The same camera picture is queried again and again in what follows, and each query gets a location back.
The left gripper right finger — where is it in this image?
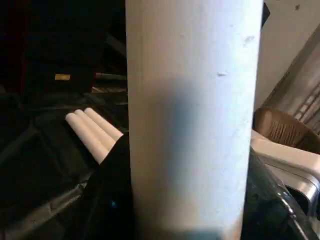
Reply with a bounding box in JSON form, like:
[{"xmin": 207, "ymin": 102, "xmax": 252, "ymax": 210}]
[{"xmin": 241, "ymin": 149, "xmax": 320, "ymax": 240}]

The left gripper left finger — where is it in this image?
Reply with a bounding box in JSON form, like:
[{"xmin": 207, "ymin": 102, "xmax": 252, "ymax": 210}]
[{"xmin": 64, "ymin": 132, "xmax": 135, "ymax": 240}]

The brown wicker chair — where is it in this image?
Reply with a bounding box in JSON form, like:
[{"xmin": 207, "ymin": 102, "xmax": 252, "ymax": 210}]
[{"xmin": 253, "ymin": 106, "xmax": 320, "ymax": 155}]

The black mat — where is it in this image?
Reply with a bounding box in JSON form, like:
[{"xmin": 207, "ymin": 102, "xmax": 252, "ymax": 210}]
[{"xmin": 0, "ymin": 90, "xmax": 131, "ymax": 240}]

